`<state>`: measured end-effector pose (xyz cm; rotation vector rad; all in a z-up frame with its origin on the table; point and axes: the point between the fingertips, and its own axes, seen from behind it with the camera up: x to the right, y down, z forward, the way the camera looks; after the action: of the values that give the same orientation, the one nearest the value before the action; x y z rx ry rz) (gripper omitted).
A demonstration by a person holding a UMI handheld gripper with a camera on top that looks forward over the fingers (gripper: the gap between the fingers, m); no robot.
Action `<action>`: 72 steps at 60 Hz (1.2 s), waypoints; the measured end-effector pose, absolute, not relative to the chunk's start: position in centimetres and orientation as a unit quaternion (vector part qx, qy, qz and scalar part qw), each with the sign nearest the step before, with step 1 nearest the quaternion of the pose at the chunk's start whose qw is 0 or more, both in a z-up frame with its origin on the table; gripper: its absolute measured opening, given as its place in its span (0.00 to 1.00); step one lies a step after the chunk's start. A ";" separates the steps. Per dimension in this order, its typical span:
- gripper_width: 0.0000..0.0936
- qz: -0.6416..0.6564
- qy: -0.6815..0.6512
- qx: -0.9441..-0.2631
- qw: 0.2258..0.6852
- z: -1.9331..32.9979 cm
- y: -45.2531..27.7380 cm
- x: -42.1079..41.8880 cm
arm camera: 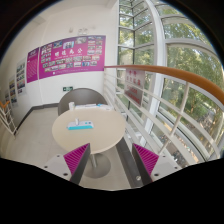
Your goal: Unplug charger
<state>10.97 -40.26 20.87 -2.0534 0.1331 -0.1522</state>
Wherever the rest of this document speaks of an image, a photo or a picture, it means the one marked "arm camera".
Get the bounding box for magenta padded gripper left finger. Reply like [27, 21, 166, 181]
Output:
[64, 144, 90, 185]

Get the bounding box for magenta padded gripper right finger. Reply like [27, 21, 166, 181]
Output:
[132, 143, 159, 185]

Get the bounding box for white charger plug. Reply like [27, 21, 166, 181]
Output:
[75, 118, 79, 126]

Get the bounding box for white blue power strip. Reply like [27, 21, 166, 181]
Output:
[67, 121, 94, 130]

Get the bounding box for round beige table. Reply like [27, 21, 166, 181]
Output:
[52, 108, 125, 178]

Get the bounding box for white metal railing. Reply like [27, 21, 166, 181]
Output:
[104, 67, 224, 168]

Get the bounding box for small white box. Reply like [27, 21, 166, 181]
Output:
[69, 102, 75, 111]

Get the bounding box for white papers on table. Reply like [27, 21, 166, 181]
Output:
[75, 104, 113, 111]

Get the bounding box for grey curved chair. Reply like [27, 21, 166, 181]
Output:
[58, 88, 106, 115]

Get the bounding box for green exit sign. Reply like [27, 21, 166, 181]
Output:
[63, 86, 73, 92]

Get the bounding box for red white notice sign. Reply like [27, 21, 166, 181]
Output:
[124, 69, 145, 106]

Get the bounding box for white rack with orange top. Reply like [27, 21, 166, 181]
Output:
[0, 101, 17, 136]

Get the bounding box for orange wooden handrail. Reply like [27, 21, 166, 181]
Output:
[114, 65, 224, 105]

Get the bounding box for narrow magenta wall poster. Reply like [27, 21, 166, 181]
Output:
[26, 48, 39, 83]

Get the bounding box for large magenta wall poster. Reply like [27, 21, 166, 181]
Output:
[39, 35, 106, 79]

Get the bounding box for white photo wall poster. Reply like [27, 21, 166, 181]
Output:
[16, 60, 26, 96]

